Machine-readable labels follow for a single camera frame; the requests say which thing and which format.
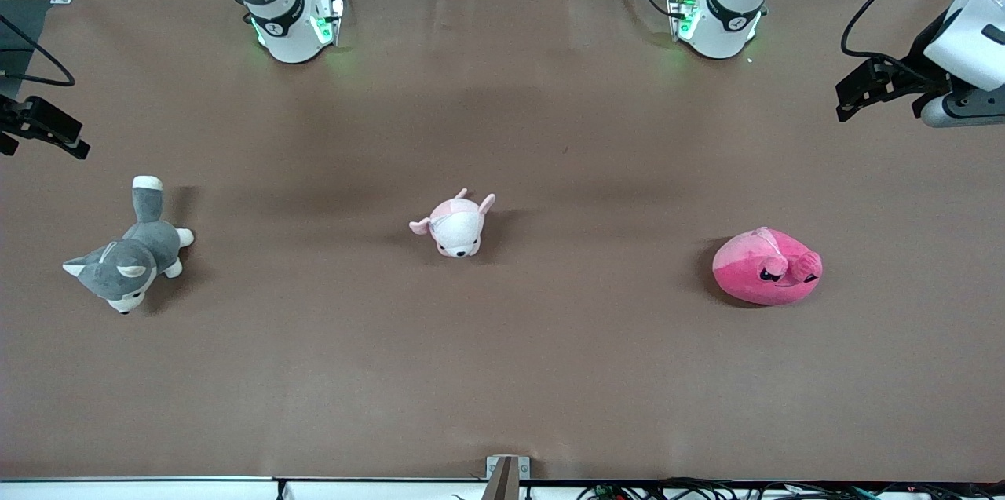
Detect hot pink round plush toy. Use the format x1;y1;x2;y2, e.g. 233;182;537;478
711;226;824;307

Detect grey husky plush toy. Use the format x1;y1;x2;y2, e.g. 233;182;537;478
63;175;196;316

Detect brown table cover sheet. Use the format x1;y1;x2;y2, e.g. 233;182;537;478
0;0;1005;483

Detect tangled black cables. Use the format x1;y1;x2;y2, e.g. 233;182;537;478
576;475;1005;500

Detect pale pink puppy plush toy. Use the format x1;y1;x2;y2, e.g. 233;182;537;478
408;187;497;260

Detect aluminium post with metal bracket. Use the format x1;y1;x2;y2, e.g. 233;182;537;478
481;454;532;500

